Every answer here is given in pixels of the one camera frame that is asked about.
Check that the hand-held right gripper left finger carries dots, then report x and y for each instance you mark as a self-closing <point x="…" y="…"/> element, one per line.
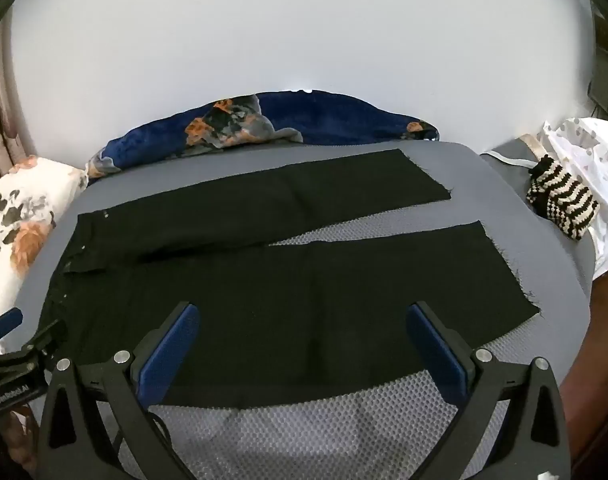
<point x="166" y="355"/>

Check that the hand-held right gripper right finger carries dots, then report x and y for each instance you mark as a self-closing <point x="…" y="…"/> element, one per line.
<point x="436" y="355"/>

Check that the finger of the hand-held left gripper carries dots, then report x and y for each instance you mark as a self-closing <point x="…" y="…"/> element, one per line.
<point x="46" y="340"/>
<point x="4" y="325"/>

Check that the black pants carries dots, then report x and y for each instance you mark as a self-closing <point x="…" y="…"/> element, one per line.
<point x="284" y="285"/>

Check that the white floral pillow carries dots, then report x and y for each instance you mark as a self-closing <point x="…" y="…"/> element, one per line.
<point x="29" y="200"/>

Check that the grey mesh mat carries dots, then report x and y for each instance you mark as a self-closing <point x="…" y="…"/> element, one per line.
<point x="498" y="200"/>

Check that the black cream striped knitted item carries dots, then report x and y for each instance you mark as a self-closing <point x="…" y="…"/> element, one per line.
<point x="563" y="200"/>

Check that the grey cushion with white trim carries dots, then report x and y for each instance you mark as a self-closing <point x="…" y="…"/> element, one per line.
<point x="508" y="152"/>

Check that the blue floral blanket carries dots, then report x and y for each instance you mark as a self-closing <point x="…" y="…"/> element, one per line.
<point x="334" y="115"/>

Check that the white dotted cloth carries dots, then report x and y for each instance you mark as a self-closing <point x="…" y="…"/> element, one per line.
<point x="598" y="145"/>

